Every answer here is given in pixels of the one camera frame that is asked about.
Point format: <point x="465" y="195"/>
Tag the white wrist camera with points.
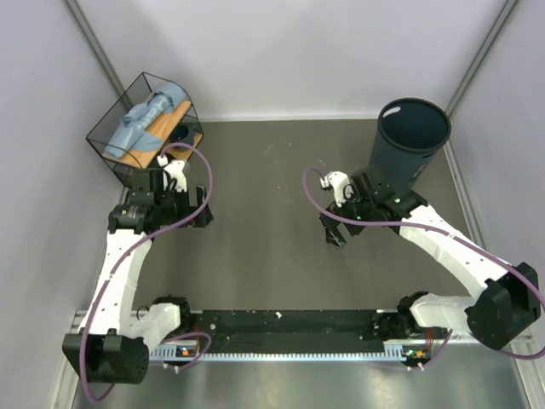
<point x="340" y="184"/>
<point x="174" y="179"/>

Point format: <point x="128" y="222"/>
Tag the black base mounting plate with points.
<point x="298" y="331"/>

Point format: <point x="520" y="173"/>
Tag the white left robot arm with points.
<point x="112" y="344"/>

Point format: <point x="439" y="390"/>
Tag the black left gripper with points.
<point x="187" y="210"/>

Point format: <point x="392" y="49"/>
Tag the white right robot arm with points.
<point x="502" y="300"/>

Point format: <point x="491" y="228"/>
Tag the black wire shelf rack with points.
<point x="139" y="91"/>

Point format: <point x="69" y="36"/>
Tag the dark blue trash bin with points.
<point x="409" y="132"/>

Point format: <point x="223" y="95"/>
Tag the dark blue mug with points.
<point x="183" y="133"/>

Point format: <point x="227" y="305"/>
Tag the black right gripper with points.
<point x="333" y="234"/>

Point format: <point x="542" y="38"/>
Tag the light blue trash bag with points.
<point x="131" y="132"/>

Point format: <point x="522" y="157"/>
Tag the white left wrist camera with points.
<point x="174" y="179"/>

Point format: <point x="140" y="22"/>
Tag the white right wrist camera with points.
<point x="340" y="184"/>

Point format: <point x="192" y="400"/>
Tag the aluminium frame rail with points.
<point x="412" y="351"/>

